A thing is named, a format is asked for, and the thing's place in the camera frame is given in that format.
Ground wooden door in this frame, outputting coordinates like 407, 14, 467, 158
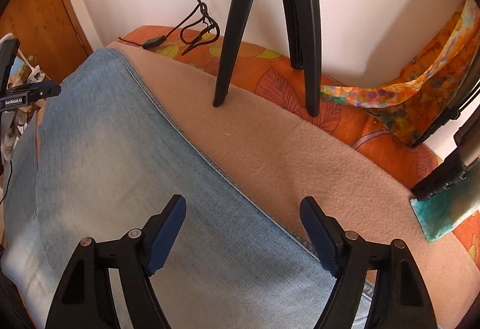
1, 0, 93, 83

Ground light blue denim jeans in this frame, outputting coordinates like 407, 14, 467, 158
0, 47, 376, 329

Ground colourful orange scarf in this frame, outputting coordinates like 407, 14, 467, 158
320, 0, 479, 147

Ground teal cloth piece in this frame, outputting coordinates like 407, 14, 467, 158
410, 175, 479, 242

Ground orange floral bed sheet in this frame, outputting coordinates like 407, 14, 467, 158
119, 25, 480, 277

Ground beige fleece blanket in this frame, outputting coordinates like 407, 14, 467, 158
112, 43, 479, 328

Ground black ring light tripod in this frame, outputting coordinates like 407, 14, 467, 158
213, 0, 321, 117

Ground folded grey metal tripod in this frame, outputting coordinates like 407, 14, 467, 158
411, 58, 479, 201

